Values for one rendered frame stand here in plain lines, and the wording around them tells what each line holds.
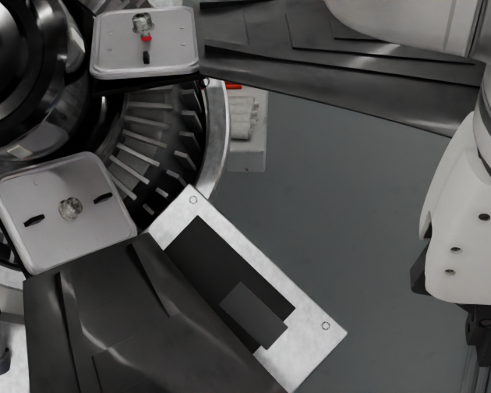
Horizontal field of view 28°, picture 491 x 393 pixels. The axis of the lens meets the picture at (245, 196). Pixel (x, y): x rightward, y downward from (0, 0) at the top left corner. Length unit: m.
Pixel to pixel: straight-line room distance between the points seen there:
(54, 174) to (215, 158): 0.20
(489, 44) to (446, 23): 0.02
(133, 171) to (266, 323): 0.14
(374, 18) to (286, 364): 0.36
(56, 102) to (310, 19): 0.16
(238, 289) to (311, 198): 0.84
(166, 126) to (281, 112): 0.74
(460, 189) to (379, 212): 1.08
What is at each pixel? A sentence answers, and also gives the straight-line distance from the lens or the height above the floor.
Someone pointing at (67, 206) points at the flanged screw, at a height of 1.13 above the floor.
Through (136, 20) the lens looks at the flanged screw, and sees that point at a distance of 0.59.
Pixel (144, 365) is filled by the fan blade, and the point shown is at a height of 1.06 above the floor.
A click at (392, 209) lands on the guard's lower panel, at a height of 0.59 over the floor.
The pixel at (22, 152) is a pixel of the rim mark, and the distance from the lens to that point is 0.56.
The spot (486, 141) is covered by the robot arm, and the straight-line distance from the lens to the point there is 0.41.
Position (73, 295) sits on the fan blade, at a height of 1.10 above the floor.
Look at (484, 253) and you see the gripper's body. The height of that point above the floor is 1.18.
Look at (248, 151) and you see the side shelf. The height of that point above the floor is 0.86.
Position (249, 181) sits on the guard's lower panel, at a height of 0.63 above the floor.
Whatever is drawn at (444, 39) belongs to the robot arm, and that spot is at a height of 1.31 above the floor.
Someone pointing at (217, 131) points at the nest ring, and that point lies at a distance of 0.77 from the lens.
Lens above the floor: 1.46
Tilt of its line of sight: 35 degrees down
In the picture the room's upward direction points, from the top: straight up
